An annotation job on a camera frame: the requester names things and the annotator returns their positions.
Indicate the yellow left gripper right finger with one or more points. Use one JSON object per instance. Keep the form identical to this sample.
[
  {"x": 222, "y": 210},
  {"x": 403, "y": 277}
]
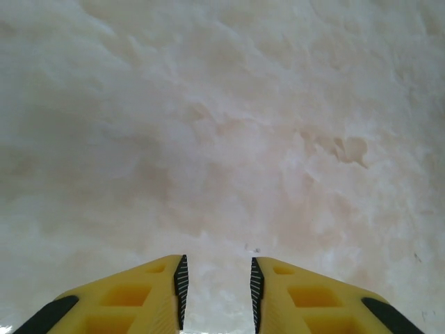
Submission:
[{"x": 313, "y": 306}]

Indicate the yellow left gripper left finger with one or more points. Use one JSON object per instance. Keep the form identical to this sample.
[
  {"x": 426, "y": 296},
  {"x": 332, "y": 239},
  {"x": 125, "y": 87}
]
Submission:
[{"x": 121, "y": 306}]

